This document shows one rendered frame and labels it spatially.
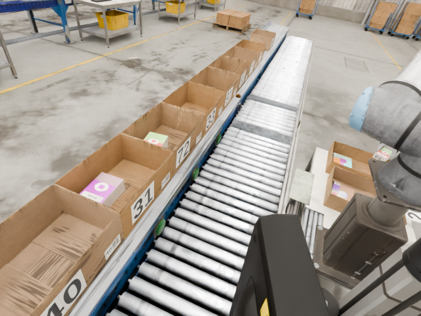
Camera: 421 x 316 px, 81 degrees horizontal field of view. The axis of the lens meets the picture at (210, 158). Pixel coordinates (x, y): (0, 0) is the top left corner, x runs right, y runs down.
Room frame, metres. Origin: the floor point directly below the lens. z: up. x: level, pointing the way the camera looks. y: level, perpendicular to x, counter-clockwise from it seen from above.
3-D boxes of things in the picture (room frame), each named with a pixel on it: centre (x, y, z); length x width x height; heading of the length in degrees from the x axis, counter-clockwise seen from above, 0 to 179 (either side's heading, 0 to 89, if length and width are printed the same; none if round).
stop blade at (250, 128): (1.64, -0.35, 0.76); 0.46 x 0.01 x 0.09; 75
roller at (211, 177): (1.05, -0.19, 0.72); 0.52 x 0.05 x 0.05; 75
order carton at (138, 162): (0.73, 0.36, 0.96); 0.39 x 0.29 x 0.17; 165
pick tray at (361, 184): (1.05, -0.91, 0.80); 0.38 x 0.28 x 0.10; 69
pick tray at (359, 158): (1.36, -1.00, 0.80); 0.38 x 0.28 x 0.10; 70
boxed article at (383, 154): (1.36, -1.11, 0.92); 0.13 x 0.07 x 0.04; 132
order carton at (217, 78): (1.86, 0.06, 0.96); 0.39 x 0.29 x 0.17; 165
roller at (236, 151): (1.36, -0.28, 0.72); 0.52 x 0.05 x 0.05; 75
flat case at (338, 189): (1.09, -0.81, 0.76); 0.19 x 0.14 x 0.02; 156
